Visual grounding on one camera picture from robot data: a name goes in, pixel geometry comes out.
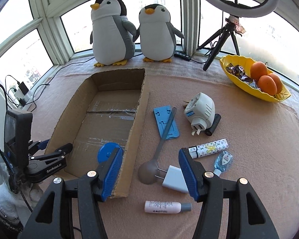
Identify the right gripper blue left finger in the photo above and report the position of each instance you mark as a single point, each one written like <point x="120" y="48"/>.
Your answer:
<point x="52" y="216"/>

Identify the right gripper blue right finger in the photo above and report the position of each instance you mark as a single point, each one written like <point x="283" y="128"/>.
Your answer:
<point x="247" y="216"/>

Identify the blue clear small bottle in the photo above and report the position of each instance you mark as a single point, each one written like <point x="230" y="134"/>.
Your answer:
<point x="222" y="162"/>

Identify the blue round tape measure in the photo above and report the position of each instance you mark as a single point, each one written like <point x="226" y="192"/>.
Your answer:
<point x="105" y="151"/>

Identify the patterned white lighter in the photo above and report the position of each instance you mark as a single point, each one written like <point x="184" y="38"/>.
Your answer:
<point x="207" y="149"/>

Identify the white usb charger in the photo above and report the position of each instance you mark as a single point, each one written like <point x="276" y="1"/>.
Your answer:
<point x="173" y="179"/>

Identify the pink lotion bottle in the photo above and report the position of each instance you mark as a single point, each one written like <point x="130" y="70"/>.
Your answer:
<point x="159" y="207"/>

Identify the black cylinder tube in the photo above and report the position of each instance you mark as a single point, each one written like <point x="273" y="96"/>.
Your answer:
<point x="216" y="121"/>

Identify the brown cardboard box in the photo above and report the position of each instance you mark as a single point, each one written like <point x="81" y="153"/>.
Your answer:
<point x="107" y="107"/>

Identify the grey metal spoon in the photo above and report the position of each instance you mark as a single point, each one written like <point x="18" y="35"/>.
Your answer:
<point x="150" y="168"/>

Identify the white travel adapter plug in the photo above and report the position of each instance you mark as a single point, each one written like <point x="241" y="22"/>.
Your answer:
<point x="200" y="112"/>

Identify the white power strip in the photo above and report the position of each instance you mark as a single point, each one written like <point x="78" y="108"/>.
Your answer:
<point x="22" y="100"/>

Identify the pink towel mat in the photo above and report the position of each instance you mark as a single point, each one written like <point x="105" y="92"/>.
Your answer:
<point x="263" y="138"/>

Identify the orange fruit right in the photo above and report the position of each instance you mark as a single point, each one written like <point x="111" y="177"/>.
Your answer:
<point x="277" y="81"/>

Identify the yellow fruit bowl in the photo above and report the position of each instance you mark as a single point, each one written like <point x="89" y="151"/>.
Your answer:
<point x="246" y="63"/>

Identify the wrapped candies pile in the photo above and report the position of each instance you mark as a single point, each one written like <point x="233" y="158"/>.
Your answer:
<point x="239" y="72"/>

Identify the large penguin plush toy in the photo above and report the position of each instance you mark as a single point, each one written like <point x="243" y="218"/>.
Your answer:
<point x="112" y="33"/>

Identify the checkered grey cloth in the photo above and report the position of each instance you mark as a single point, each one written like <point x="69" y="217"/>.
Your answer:
<point x="177" y="67"/>

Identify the black inline remote control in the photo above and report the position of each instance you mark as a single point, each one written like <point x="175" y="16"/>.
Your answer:
<point x="183" y="56"/>

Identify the small penguin plush toy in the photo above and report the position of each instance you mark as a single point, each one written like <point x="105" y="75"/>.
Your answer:
<point x="157" y="34"/>

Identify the black tripod stand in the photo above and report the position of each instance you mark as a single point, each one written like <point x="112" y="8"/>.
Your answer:
<point x="218" y="39"/>

